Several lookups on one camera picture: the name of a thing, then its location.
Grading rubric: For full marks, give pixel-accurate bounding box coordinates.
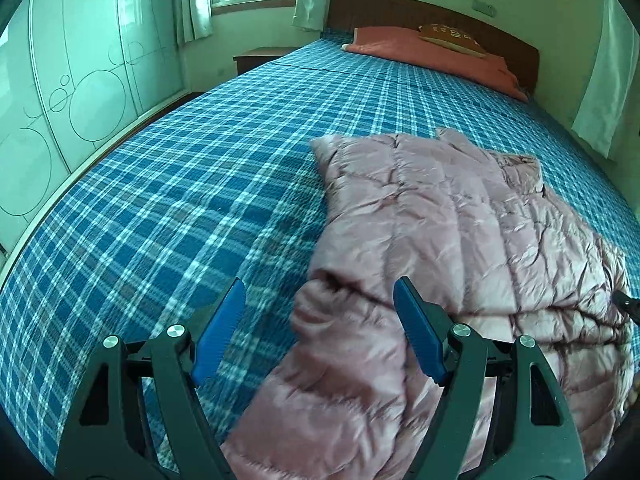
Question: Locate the orange-red pillow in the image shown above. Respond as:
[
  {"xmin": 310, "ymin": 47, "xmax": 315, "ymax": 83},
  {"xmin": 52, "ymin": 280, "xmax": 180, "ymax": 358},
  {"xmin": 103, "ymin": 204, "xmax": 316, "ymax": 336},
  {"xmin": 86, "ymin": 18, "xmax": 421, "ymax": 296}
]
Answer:
[{"xmin": 341, "ymin": 26, "xmax": 530, "ymax": 103}]

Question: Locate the wooden nightstand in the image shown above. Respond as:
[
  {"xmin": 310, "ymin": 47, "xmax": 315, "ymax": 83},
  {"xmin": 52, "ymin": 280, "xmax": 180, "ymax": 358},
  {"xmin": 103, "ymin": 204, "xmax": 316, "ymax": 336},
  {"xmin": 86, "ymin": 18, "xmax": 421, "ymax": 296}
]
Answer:
[{"xmin": 232, "ymin": 46, "xmax": 301, "ymax": 77}]

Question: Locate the pink down jacket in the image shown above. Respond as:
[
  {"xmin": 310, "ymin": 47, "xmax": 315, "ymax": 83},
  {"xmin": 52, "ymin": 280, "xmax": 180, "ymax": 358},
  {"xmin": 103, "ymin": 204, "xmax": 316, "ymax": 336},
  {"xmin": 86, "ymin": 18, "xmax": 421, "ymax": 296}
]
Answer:
[{"xmin": 220, "ymin": 127, "xmax": 633, "ymax": 480}]

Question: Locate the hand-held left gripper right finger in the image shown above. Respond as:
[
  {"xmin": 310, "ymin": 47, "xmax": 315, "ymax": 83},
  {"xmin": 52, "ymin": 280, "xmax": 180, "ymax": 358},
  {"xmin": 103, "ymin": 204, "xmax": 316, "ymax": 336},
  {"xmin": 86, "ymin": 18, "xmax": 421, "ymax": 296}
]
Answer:
[{"xmin": 392, "ymin": 276, "xmax": 588, "ymax": 480}]

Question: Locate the small brown cushion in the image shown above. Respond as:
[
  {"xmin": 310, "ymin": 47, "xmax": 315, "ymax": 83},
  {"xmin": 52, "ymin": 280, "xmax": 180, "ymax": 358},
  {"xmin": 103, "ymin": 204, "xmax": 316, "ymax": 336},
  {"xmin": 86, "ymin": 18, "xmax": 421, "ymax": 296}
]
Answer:
[{"xmin": 417, "ymin": 22, "xmax": 488, "ymax": 59}]

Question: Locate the dark wooden headboard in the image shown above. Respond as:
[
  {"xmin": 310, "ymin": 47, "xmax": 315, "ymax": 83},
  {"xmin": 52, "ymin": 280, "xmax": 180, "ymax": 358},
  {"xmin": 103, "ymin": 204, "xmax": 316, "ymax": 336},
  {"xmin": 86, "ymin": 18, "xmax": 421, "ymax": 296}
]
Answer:
[{"xmin": 327, "ymin": 0, "xmax": 541, "ymax": 96}]

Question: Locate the glass wardrobe with circle pattern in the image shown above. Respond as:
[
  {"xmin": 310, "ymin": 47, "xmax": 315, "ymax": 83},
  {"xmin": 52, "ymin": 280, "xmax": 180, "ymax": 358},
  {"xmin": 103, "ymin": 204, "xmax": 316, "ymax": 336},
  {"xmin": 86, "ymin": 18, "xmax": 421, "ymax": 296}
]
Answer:
[{"xmin": 0, "ymin": 0, "xmax": 198, "ymax": 261}]

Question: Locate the bed with blue plaid sheet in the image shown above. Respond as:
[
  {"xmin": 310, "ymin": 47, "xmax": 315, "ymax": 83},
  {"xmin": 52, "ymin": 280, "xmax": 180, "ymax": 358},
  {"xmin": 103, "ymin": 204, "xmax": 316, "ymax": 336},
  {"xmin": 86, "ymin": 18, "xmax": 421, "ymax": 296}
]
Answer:
[{"xmin": 0, "ymin": 27, "xmax": 640, "ymax": 480}]

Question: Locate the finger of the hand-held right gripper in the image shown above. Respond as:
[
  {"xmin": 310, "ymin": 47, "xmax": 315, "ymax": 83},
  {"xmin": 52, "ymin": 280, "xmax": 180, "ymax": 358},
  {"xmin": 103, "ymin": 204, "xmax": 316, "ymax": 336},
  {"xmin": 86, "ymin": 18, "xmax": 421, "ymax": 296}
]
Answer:
[{"xmin": 612, "ymin": 290, "xmax": 640, "ymax": 321}]

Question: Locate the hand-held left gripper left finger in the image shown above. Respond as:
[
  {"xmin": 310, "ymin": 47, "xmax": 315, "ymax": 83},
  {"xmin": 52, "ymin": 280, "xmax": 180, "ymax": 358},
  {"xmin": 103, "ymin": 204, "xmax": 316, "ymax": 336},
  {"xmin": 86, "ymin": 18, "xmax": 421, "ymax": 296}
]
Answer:
[{"xmin": 52, "ymin": 277, "xmax": 247, "ymax": 480}]

